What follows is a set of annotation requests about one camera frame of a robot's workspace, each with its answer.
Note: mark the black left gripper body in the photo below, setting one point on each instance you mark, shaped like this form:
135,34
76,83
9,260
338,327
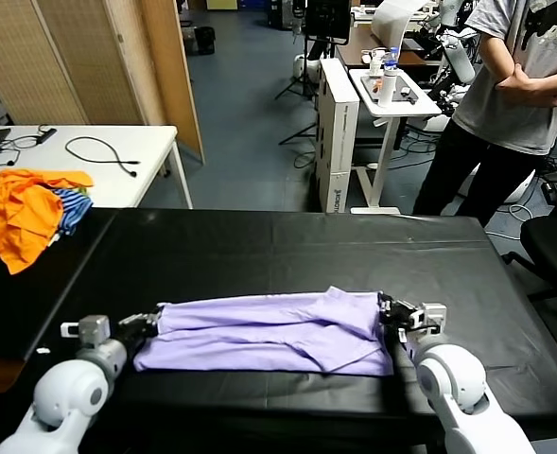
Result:
138,333

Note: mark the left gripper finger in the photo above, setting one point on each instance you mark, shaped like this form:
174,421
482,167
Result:
152,317
130,320

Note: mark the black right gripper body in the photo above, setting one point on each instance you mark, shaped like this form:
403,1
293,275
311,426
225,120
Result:
403,324

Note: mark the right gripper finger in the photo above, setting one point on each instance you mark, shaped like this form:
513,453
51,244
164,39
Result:
402,306
385,309

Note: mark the lavender t-shirt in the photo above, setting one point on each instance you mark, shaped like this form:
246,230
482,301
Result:
259,326

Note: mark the bare person forearm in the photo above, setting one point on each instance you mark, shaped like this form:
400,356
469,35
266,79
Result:
543,87

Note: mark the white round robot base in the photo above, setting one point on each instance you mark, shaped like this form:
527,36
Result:
301,66

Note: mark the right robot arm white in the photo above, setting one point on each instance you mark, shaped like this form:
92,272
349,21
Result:
453,383

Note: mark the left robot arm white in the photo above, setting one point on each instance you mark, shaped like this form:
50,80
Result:
70,392

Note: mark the black plastic table cover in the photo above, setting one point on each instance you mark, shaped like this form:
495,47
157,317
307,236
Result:
283,255

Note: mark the blue striped garment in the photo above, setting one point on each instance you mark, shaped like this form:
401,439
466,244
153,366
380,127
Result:
74,208

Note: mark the orange garment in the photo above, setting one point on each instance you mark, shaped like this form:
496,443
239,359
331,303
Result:
18,217

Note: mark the black office chair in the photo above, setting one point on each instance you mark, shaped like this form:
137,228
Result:
552,241

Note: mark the tall white cardboard box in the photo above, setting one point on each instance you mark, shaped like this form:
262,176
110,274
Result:
337,142

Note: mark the white rolling side table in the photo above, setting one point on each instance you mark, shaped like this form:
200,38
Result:
391,111

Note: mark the black power strip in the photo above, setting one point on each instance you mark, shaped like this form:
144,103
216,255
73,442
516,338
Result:
47,134

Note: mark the white tumbler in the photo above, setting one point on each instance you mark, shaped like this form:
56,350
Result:
386,92

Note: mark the person in grey t-shirt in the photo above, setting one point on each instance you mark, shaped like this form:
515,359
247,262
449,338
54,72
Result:
510,118

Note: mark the black tray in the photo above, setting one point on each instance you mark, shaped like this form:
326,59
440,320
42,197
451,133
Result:
403,85

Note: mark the white cup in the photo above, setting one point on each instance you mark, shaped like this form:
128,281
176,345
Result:
376,64

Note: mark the clear water bottle blue cap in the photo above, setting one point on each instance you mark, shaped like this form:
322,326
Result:
391,59

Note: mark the white humanoid robot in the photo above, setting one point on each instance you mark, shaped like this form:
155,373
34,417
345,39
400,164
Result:
460,64

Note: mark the brown desk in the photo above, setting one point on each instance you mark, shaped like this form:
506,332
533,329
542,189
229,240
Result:
353,47

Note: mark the wooden folding screen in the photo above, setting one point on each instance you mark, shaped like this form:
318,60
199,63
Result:
70,57

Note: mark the black trash bin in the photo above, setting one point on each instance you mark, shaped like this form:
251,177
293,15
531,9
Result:
205,40

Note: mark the white curved sheet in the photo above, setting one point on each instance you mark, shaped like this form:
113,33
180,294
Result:
389,21

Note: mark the black monitor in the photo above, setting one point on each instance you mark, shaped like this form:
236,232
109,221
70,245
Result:
327,19

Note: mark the beige cabinet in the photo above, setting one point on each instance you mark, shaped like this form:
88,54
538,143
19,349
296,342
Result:
221,5

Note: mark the blue storage cabinet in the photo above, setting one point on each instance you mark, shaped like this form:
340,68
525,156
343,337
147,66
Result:
252,4

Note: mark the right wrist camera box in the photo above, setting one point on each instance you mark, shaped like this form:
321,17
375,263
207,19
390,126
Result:
434,314

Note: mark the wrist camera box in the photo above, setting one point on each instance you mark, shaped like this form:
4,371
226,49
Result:
434,314
93,326

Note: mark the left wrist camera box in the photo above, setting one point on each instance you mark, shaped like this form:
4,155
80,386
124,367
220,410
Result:
93,326

